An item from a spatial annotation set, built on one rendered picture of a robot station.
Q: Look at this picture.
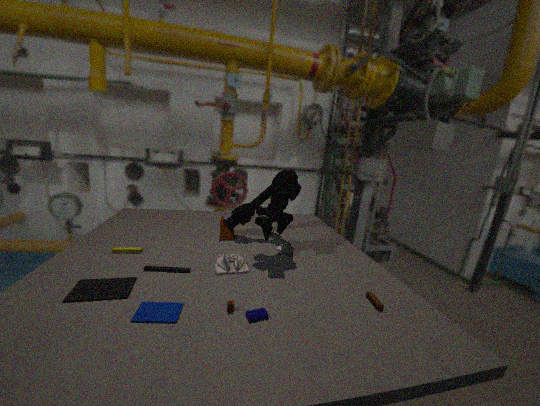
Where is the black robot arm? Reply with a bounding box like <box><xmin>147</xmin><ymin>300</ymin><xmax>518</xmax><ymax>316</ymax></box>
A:
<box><xmin>223</xmin><ymin>170</ymin><xmax>302</xmax><ymax>232</ymax></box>

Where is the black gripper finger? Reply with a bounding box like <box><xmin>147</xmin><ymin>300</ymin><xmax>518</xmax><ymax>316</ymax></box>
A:
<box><xmin>261</xmin><ymin>226</ymin><xmax>273</xmax><ymax>241</ymax></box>
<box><xmin>276</xmin><ymin>221</ymin><xmax>290</xmax><ymax>234</ymax></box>

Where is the yellow flat bar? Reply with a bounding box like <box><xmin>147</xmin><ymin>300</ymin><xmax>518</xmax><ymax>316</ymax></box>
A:
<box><xmin>112</xmin><ymin>247</ymin><xmax>142</xmax><ymax>254</ymax></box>

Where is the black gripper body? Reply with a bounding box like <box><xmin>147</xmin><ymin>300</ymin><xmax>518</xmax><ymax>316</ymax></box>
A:
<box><xmin>255</xmin><ymin>203</ymin><xmax>293</xmax><ymax>228</ymax></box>

